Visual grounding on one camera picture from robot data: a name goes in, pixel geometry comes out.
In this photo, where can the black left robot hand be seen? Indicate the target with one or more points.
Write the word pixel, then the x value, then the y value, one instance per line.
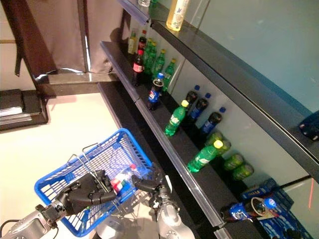
pixel 87 190

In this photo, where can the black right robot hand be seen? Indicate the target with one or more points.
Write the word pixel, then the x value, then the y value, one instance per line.
pixel 147 185

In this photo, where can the clear water bottle red label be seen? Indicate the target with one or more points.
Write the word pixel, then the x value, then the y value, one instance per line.
pixel 119 183

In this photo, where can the blue plastic shopping basket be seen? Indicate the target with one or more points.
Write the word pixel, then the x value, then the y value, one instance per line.
pixel 40 187

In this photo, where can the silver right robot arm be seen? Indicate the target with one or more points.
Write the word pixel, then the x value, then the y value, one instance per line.
pixel 172 219

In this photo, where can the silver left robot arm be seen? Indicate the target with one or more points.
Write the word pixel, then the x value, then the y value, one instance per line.
pixel 22 226

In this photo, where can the large yellow drink bottle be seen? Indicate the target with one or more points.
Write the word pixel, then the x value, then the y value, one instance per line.
pixel 177 17

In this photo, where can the dark base shelf board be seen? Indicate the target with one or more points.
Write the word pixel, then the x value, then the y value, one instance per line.
pixel 149 139

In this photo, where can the dark drinks shelf board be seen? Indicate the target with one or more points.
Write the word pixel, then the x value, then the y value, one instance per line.
pixel 179 144

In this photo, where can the dark low display cabinet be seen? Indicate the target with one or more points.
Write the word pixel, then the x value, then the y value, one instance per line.
pixel 25 104

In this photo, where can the dark stone plinth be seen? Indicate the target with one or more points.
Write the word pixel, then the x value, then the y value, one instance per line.
pixel 74 81

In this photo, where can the Coca-Cola bottle red cap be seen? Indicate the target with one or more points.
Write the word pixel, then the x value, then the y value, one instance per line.
pixel 142 41
pixel 138 67

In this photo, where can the pale yellow tea bottle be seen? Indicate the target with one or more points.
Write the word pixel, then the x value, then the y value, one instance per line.
pixel 132 44

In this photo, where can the dark upper shelf board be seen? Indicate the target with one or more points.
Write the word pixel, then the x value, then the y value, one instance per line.
pixel 236 74

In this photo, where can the silver metal pole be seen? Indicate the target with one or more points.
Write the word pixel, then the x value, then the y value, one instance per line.
pixel 83 37

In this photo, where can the grey shiny curtain sheet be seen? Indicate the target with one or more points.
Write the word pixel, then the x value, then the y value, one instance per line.
pixel 64 32

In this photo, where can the dark brown upright panel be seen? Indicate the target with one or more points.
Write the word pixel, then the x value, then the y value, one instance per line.
pixel 30 32

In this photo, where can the dark blue package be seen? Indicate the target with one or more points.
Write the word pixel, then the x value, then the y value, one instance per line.
pixel 310 127

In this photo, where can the dark green bottle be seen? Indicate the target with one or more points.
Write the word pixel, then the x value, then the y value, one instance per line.
pixel 153 3

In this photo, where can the clear shelf price rail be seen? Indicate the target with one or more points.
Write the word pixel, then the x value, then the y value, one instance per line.
pixel 120 72
pixel 223 234
pixel 174 154
pixel 134 11

